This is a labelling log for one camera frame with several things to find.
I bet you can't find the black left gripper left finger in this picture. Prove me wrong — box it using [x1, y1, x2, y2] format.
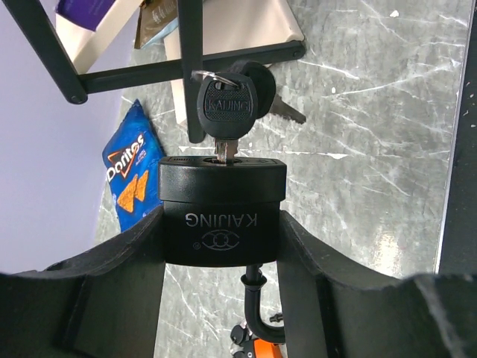
[1, 208, 165, 357]

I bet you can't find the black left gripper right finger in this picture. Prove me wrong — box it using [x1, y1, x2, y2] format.
[277, 212, 476, 357]

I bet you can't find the orange padlock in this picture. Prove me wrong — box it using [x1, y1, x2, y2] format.
[230, 320, 286, 358]

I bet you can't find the black padlock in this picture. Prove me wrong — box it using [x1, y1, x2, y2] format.
[158, 156, 287, 344]

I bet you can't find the black padlock key bunch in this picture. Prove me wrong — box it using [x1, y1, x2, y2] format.
[192, 60, 306, 164]

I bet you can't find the blue Doritos chip bag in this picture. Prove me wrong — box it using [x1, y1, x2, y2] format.
[102, 100, 165, 232]

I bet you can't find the brown snack packet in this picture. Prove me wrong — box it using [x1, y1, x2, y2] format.
[134, 0, 178, 49]

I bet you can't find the black frame beige shelf rack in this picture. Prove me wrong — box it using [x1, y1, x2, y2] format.
[4, 1, 306, 143]

